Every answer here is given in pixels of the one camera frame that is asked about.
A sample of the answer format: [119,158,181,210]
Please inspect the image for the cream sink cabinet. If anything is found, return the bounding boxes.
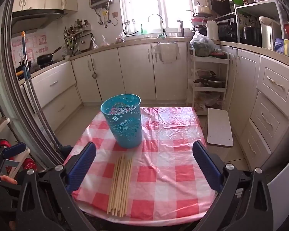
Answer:
[71,42,191,103]

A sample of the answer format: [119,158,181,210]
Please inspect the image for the pink wall stickers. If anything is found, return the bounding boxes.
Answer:
[12,35,49,63]

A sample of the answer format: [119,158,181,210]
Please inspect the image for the person's left hand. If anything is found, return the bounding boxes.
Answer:
[0,175,18,185]

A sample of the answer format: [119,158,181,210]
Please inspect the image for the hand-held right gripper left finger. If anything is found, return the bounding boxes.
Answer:
[16,141,97,231]

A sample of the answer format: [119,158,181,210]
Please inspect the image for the metal pan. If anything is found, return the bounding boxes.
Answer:
[200,76,225,88]

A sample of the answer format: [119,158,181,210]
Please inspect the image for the cream cabinet with panelled drawers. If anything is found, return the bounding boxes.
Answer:
[222,46,289,171]

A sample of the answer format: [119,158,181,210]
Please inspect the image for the black frying pan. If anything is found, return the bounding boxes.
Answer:
[36,47,62,65]

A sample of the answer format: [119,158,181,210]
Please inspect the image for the chrome sink faucet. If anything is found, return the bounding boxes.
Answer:
[147,14,166,38]

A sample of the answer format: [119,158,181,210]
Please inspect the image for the mop with blue clip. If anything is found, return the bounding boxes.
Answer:
[21,31,63,154]

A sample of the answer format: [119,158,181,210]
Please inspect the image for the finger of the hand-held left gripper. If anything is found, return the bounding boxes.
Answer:
[2,142,27,159]
[0,158,23,168]

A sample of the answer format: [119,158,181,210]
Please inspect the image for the white counter shelf unit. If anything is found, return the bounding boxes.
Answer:
[235,0,289,51]

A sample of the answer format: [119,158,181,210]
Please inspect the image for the blue perforated plastic basket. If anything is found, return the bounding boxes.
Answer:
[100,93,143,149]

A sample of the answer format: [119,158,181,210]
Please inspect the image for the white hanging bag holder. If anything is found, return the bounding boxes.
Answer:
[153,41,180,64]

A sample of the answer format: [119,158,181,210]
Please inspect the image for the red floral cloth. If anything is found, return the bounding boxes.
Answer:
[22,157,37,171]

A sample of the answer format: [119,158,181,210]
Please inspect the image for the white electric kettle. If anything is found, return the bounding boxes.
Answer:
[259,16,283,50]

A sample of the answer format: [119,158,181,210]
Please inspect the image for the wall utensil rack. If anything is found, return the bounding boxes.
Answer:
[63,19,92,53]

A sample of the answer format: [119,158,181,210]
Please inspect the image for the plastic bag of vegetables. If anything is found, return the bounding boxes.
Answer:
[190,31,222,57]

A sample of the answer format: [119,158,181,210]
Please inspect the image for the stacked dishes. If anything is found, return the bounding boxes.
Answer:
[191,5,212,29]

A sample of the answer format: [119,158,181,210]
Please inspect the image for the white thermos jug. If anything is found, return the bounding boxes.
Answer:
[206,17,219,41]

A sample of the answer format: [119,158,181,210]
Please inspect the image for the dark small tap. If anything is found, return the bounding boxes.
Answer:
[176,20,185,38]

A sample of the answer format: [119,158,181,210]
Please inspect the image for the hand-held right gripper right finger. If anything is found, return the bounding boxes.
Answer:
[192,140,273,231]

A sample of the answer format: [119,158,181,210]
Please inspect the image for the black cooking pot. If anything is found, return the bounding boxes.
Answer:
[241,26,262,46]

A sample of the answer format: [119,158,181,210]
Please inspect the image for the cream cabinet with wide drawers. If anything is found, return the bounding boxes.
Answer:
[22,61,82,130]

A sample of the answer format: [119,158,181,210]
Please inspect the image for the dark sliding door frame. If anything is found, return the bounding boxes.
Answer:
[0,0,65,166]

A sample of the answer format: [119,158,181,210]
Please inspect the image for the kitchen window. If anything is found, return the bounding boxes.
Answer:
[118,0,195,35]

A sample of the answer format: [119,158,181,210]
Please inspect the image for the range hood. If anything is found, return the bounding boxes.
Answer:
[12,9,68,35]

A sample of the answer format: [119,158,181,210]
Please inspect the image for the white storage trolley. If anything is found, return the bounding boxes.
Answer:
[188,48,230,116]

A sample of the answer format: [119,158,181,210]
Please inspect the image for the black toaster oven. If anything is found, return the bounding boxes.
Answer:
[217,19,239,42]

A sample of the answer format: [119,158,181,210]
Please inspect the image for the bundle of wooden chopsticks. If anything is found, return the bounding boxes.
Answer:
[106,153,133,216]

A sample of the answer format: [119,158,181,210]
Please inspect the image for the white board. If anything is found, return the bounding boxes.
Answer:
[207,108,234,147]

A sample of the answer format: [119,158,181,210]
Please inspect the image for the pink checkered plastic tablecloth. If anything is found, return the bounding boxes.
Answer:
[63,106,218,227]

